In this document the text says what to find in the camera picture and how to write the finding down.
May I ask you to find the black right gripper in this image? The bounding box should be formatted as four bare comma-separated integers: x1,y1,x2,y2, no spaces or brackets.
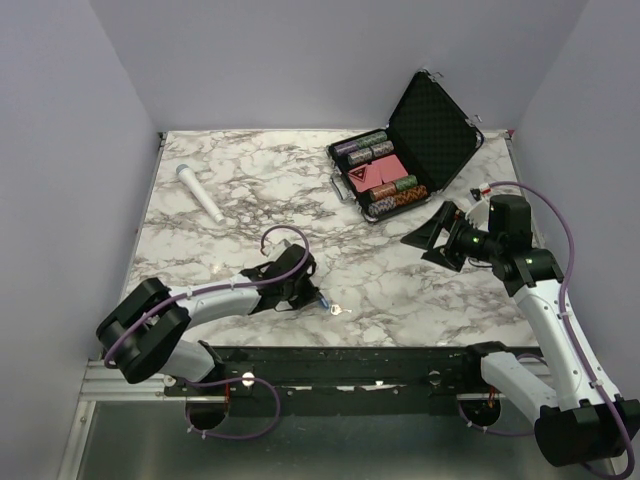
402,199,503,272

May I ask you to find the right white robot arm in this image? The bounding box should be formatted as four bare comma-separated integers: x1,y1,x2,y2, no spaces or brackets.
401,194,639,467

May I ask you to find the orange black chip stack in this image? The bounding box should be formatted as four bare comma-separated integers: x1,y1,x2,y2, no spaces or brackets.
394,185,428,206

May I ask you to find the blue tan chip stack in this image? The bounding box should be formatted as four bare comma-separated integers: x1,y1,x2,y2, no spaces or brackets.
368,196,397,217

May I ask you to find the brown chip stack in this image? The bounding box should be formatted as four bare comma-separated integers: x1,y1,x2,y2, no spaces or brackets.
369,182,397,201

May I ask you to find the pink playing card deck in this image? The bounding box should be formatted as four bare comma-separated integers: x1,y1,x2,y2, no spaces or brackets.
348,164,383,193

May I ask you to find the black poker chip case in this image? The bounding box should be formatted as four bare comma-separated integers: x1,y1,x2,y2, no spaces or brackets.
327,70,484,224

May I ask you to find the green chip stack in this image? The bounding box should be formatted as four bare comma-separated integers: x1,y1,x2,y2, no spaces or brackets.
355,131,388,149

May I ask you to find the purple chip stack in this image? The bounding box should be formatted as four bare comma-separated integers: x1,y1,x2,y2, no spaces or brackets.
334,141,360,156

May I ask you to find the white microphone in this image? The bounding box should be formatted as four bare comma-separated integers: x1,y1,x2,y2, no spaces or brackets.
176,164,225,224

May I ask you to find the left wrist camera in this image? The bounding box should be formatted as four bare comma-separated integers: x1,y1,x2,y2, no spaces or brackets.
261,239,291,261

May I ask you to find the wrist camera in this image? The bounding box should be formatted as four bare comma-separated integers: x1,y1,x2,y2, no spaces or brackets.
465,183,492,228
261,239,291,261

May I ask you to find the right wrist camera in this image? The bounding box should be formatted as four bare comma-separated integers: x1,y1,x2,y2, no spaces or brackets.
465,183,492,228

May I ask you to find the black table front rail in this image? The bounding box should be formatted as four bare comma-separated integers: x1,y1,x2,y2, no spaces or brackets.
89,344,551,416

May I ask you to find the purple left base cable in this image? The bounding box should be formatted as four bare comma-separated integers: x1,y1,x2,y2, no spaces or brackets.
187,374,284,442

